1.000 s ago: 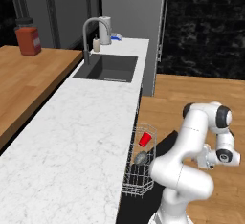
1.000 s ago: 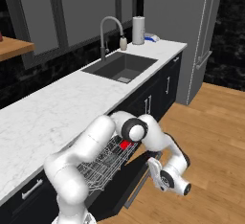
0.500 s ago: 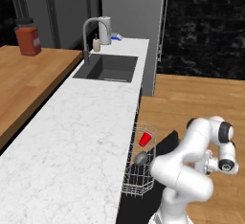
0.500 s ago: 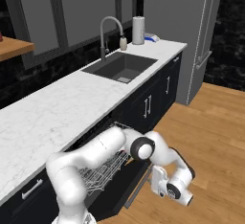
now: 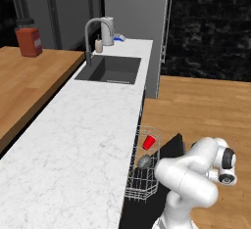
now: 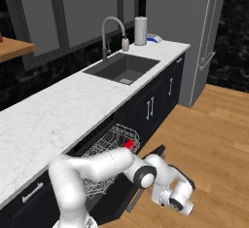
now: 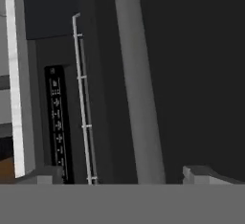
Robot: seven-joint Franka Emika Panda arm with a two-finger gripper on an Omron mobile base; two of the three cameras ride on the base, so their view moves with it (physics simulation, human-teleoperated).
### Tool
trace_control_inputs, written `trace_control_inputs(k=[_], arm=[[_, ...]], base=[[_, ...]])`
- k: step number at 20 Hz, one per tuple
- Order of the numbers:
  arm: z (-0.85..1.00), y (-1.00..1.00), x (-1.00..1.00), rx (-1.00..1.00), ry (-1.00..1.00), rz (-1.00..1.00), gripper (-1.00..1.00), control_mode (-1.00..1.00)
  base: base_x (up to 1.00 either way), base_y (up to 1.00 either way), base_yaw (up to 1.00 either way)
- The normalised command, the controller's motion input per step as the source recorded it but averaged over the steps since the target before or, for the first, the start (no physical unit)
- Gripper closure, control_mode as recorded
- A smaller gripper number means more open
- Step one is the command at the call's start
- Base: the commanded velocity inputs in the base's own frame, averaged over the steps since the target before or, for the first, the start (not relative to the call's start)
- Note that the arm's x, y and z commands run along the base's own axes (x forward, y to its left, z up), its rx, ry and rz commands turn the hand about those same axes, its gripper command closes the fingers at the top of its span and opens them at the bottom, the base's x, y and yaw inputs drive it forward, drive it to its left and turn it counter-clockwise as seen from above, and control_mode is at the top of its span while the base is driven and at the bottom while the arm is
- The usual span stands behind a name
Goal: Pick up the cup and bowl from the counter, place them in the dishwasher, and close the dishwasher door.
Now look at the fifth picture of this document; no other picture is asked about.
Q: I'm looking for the grey bowl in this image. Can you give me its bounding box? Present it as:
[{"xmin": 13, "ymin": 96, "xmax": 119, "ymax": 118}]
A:
[{"xmin": 137, "ymin": 155, "xmax": 153, "ymax": 170}]

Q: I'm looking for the dark grey sink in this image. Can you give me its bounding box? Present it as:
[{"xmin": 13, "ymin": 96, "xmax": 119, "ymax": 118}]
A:
[{"xmin": 74, "ymin": 55, "xmax": 142, "ymax": 85}]

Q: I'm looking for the wire dishwasher rack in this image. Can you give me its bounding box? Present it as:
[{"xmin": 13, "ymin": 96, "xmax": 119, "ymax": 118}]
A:
[{"xmin": 125, "ymin": 125, "xmax": 162, "ymax": 204}]

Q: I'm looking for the cream soap dispenser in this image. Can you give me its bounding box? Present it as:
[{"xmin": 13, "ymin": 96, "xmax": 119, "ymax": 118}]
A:
[{"xmin": 94, "ymin": 33, "xmax": 104, "ymax": 54}]

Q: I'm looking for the black dishwasher door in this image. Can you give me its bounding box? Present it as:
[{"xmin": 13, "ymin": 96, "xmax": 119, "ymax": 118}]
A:
[{"xmin": 119, "ymin": 132, "xmax": 186, "ymax": 229}]

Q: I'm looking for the grey fridge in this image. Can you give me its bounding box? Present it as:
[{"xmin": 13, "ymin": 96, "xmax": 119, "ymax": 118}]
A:
[{"xmin": 103, "ymin": 0, "xmax": 172, "ymax": 100}]

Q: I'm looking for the blue and white sponge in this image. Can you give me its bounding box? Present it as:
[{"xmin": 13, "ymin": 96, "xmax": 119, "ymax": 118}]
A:
[{"xmin": 113, "ymin": 34, "xmax": 126, "ymax": 43}]

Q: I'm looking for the fridge door handle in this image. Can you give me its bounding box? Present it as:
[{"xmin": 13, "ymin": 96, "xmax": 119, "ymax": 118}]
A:
[{"xmin": 161, "ymin": 0, "xmax": 175, "ymax": 65}]

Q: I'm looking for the white kettle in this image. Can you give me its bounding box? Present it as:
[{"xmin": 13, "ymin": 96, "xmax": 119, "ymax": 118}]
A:
[{"xmin": 100, "ymin": 16, "xmax": 115, "ymax": 47}]

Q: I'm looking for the grey arched tap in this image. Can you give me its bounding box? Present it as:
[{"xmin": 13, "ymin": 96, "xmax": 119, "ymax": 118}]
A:
[{"xmin": 84, "ymin": 18, "xmax": 114, "ymax": 67}]

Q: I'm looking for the red cup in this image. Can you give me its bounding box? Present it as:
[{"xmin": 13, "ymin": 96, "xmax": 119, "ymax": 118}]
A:
[{"xmin": 141, "ymin": 134, "xmax": 157, "ymax": 151}]

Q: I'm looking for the red jar with black lid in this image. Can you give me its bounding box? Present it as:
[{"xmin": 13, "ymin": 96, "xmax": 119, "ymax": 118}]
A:
[{"xmin": 14, "ymin": 18, "xmax": 43, "ymax": 58}]

